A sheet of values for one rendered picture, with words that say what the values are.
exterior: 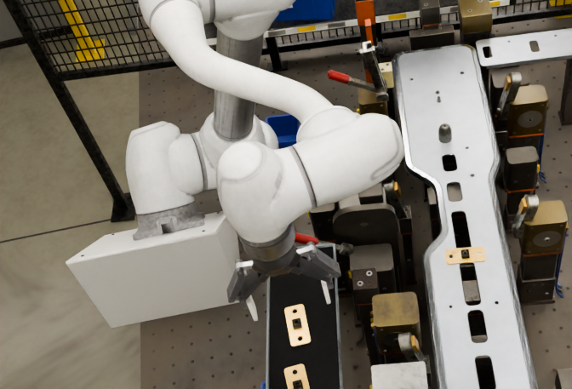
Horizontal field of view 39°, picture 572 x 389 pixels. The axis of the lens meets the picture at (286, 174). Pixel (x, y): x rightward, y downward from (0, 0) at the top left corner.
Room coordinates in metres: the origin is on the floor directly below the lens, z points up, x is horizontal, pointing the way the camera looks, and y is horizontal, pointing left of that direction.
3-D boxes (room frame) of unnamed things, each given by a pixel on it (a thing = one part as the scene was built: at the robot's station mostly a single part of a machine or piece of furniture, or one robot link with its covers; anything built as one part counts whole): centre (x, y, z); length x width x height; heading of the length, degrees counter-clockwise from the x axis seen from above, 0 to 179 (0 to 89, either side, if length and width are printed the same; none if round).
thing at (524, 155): (1.15, -0.56, 0.84); 0.10 x 0.05 x 0.29; 78
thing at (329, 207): (1.12, -0.05, 0.89); 0.09 x 0.08 x 0.38; 78
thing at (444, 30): (1.63, -0.49, 0.85); 0.12 x 0.03 x 0.30; 78
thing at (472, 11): (1.62, -0.61, 0.88); 0.08 x 0.08 x 0.36; 78
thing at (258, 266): (0.77, 0.05, 1.41); 0.08 x 0.07 x 0.09; 88
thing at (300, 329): (0.77, 0.05, 1.17); 0.08 x 0.04 x 0.01; 178
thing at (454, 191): (1.10, -0.36, 0.84); 0.12 x 0.05 x 0.29; 78
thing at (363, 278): (0.87, -0.10, 0.90); 0.05 x 0.05 x 0.40; 78
